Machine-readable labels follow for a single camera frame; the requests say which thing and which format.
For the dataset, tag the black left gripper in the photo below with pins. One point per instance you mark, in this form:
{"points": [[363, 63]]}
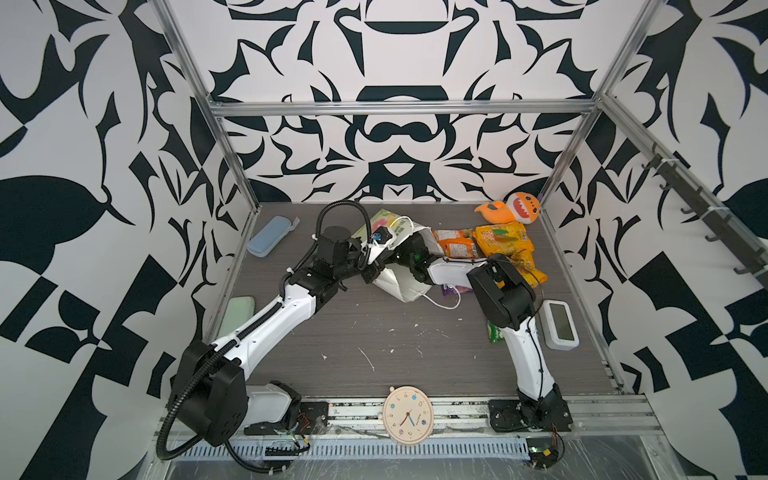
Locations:
{"points": [[374, 268]]}

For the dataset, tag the white green paper bag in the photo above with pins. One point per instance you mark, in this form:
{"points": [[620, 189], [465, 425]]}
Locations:
{"points": [[396, 280]]}

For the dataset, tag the orange snack packet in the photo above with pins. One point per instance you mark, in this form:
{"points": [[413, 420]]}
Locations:
{"points": [[458, 244]]}

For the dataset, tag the yellow snack packet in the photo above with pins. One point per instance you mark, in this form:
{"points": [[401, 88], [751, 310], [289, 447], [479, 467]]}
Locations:
{"points": [[523, 261], [507, 239]]}

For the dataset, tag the green snack packet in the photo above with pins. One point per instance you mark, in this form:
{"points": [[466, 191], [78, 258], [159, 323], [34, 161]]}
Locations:
{"points": [[495, 334]]}

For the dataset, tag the purple berries candy packet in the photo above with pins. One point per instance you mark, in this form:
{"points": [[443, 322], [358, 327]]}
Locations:
{"points": [[448, 290]]}

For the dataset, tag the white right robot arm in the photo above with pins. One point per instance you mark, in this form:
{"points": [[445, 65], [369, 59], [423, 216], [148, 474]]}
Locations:
{"points": [[507, 301]]}

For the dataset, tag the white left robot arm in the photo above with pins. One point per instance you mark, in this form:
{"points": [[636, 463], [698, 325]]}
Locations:
{"points": [[209, 400]]}

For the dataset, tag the orange shark plush toy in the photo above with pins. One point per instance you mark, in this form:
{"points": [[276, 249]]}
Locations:
{"points": [[520, 207]]}

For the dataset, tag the light green tray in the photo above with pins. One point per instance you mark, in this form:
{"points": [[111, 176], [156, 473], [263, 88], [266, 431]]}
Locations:
{"points": [[238, 311]]}

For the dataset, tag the round wooden clock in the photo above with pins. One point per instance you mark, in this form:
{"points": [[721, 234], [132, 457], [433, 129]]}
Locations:
{"points": [[408, 415]]}

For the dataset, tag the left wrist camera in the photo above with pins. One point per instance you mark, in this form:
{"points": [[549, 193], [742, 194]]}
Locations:
{"points": [[382, 235]]}

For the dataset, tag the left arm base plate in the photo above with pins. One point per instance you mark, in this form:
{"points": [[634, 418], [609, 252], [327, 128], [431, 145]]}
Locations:
{"points": [[302, 418]]}

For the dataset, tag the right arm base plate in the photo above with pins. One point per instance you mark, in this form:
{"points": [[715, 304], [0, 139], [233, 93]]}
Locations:
{"points": [[550, 414]]}

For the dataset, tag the wall hook rail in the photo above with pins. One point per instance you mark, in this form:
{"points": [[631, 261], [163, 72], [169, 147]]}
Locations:
{"points": [[701, 203]]}

